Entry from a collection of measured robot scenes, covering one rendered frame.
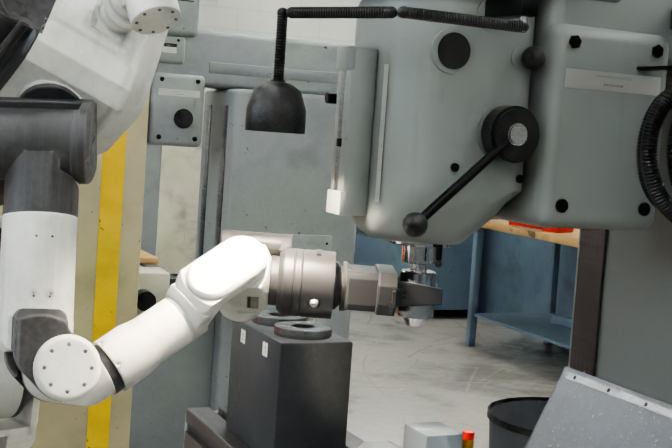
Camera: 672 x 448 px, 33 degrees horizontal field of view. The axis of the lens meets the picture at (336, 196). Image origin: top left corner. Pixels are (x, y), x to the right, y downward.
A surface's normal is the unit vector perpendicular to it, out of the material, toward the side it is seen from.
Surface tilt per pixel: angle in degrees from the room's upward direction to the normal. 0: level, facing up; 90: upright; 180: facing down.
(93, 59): 59
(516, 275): 90
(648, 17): 90
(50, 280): 76
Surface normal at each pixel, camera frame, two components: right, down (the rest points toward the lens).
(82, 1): 0.61, -0.44
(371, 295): 0.03, 0.07
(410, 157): -0.25, 0.04
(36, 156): 0.13, -0.18
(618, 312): -0.91, -0.04
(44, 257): 0.38, -0.17
